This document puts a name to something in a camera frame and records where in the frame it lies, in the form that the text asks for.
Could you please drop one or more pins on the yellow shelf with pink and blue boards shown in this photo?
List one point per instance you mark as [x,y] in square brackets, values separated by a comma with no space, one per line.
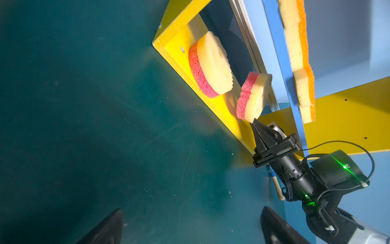
[360,115]

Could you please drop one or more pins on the smiley sponge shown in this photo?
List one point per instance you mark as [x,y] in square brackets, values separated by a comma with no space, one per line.
[253,96]
[210,66]

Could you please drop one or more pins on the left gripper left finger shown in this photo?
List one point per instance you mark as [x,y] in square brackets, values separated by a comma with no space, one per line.
[108,231]

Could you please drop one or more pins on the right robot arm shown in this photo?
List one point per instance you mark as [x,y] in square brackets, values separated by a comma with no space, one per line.
[319,185]

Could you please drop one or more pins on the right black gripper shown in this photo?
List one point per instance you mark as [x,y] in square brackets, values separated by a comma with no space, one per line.
[270,146]

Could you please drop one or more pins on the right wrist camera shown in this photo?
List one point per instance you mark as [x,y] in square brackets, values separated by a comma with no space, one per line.
[275,127]

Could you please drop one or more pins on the orange sponge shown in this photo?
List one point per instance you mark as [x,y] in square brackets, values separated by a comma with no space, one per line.
[297,45]
[304,82]
[292,12]

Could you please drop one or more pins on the blue toy shovel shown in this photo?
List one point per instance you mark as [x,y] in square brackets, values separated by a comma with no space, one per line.
[276,183]

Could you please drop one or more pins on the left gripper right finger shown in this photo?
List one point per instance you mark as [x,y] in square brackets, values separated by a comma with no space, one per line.
[278,231]

